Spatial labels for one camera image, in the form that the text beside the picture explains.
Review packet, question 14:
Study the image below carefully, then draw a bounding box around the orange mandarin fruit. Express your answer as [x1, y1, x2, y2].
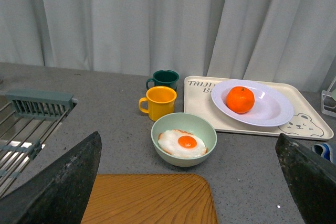
[225, 86, 255, 114]

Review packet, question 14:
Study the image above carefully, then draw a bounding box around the white ribbed plate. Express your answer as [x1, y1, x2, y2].
[211, 79, 294, 127]

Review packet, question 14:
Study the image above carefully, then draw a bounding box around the yellow enamel mug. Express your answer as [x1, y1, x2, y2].
[139, 86, 177, 121]

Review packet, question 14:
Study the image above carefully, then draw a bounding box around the dark green enamel mug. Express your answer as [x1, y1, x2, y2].
[146, 70, 180, 91]

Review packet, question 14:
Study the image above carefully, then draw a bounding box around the cream bear serving tray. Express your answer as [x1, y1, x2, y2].
[184, 76, 334, 141]

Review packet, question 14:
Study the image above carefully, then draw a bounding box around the light green bowl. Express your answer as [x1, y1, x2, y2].
[151, 113, 217, 168]

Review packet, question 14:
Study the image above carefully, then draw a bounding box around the fake fried egg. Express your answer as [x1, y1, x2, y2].
[158, 129, 207, 158]

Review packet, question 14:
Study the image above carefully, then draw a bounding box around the wooden cutting board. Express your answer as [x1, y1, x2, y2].
[81, 174, 219, 223]

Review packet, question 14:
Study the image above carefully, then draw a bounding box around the white pleated curtain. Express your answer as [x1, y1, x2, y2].
[1, 0, 335, 92]

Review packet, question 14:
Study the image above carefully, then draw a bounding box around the green sink drying rack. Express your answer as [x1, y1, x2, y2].
[1, 89, 76, 196]

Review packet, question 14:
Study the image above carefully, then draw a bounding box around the white cup drying rack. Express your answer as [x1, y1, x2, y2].
[320, 78, 335, 118]

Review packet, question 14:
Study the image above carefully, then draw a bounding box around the grey blue folded cloth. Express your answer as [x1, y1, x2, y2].
[312, 143, 336, 164]

